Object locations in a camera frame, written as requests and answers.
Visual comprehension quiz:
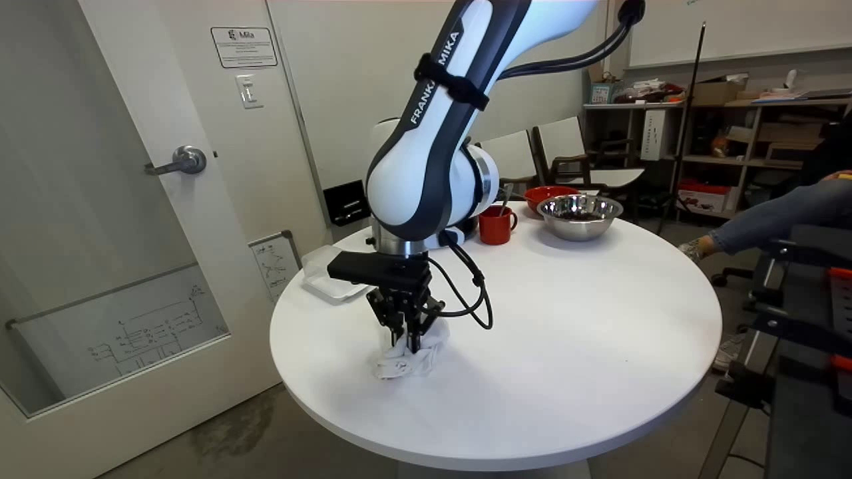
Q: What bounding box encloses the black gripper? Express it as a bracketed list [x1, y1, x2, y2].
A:
[328, 251, 441, 352]

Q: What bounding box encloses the white towel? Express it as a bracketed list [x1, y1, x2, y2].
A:
[372, 323, 449, 381]

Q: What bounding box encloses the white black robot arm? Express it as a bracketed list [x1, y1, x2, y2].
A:
[328, 0, 644, 353]

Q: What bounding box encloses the red mug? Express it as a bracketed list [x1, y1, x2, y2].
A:
[477, 207, 517, 245]

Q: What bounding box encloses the red bowl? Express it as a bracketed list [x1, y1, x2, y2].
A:
[524, 184, 577, 216]

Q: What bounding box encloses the round white table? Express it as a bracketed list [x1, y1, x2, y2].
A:
[270, 216, 721, 473]

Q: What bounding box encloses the steel mixing bowl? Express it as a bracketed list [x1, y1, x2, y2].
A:
[537, 194, 623, 239]

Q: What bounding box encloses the white door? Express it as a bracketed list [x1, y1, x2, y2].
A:
[0, 0, 274, 479]

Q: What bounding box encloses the storage shelf unit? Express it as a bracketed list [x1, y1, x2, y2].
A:
[581, 80, 850, 217]

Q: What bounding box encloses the seated person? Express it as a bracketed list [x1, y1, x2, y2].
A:
[678, 114, 852, 260]

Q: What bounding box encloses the black box on wall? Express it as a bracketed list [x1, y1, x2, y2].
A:
[324, 180, 370, 227]

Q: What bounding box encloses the metal door handle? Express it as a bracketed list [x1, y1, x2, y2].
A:
[145, 146, 209, 175]

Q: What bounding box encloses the wall sign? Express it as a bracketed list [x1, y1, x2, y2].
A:
[210, 26, 278, 68]

